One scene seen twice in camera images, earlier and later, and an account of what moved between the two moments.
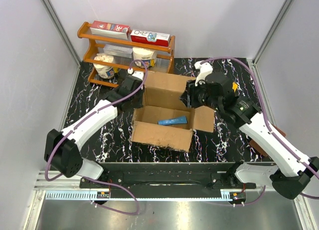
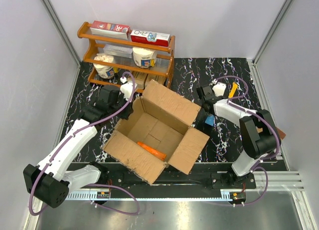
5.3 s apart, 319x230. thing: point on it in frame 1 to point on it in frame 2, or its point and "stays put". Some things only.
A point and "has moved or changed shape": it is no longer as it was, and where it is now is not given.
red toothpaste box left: (110, 29) stays put
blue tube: (174, 121) to (210, 120)
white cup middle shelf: (147, 55) stays put
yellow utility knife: (235, 86) stays put
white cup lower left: (104, 71) stays put
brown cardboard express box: (165, 119) has moved or changed shape
